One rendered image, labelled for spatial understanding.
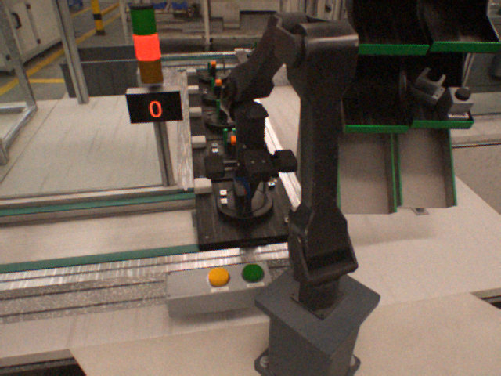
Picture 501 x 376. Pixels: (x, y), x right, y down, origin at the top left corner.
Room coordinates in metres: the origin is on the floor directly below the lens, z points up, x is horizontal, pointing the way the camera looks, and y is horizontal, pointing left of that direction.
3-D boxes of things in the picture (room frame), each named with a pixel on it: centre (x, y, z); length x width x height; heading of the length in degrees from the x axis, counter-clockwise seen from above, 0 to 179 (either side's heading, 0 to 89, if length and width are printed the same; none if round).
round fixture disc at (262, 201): (0.75, 0.02, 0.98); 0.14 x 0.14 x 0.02
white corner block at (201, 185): (0.83, 0.13, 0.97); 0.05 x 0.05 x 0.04; 9
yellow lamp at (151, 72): (0.83, 0.22, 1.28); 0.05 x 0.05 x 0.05
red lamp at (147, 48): (0.83, 0.22, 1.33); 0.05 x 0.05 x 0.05
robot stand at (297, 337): (0.39, -0.11, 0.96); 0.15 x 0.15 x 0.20; 46
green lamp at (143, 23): (0.83, 0.22, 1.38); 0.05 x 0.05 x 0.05
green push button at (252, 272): (0.53, 0.00, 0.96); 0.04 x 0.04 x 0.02
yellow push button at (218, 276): (0.52, 0.06, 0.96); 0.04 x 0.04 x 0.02
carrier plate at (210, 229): (0.75, 0.02, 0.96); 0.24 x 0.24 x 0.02; 9
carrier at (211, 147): (1.00, 0.06, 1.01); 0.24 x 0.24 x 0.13; 9
